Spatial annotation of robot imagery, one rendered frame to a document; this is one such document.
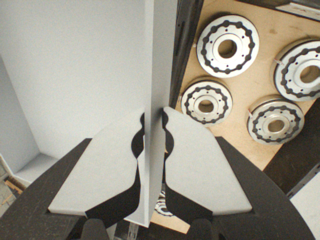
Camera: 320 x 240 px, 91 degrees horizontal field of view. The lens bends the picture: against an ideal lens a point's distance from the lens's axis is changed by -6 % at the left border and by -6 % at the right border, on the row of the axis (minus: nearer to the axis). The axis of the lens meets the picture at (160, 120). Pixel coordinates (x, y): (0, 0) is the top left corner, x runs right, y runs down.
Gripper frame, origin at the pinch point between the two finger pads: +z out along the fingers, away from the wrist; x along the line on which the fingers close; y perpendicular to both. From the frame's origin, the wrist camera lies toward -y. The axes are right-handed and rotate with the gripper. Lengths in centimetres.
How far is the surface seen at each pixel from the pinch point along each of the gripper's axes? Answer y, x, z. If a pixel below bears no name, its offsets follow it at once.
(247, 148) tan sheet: 21.2, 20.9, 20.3
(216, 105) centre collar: 8.9, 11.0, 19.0
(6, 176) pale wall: 211, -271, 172
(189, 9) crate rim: -6.9, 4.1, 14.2
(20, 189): 233, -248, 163
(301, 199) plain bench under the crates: 52, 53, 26
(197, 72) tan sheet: 3.6, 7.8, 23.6
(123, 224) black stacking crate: 64, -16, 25
